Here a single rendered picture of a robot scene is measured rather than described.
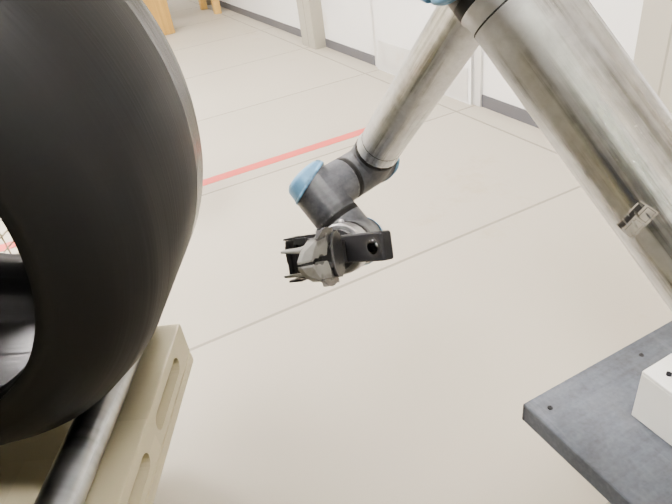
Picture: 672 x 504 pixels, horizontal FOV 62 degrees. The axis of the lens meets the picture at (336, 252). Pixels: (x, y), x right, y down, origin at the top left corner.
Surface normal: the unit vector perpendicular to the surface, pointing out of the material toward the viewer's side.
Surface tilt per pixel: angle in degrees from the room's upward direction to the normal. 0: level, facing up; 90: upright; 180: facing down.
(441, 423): 0
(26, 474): 0
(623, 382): 0
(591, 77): 61
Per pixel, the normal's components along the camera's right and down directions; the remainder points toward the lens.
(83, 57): 0.86, -0.22
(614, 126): -0.29, 0.18
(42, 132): 0.68, 0.13
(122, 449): -0.12, -0.82
